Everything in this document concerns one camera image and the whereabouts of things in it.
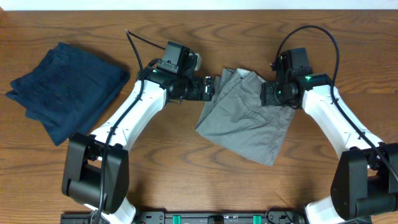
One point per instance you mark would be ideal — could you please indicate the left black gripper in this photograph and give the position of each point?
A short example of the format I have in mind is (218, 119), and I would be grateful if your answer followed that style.
(207, 89)

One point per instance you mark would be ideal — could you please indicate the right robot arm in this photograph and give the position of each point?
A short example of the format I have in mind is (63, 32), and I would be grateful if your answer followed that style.
(363, 185)

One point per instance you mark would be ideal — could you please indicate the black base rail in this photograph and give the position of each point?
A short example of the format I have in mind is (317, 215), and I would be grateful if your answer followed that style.
(268, 217)

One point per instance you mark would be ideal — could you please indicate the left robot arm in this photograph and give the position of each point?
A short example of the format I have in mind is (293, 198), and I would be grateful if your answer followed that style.
(96, 170)

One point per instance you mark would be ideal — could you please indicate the grey shorts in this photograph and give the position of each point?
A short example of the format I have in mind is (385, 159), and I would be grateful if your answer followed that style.
(236, 120)

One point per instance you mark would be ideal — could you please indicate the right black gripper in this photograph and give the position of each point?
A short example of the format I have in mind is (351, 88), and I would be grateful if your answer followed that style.
(267, 95)

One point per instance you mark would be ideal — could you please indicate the folded dark blue garment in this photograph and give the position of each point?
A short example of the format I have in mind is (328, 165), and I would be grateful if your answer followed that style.
(68, 91)

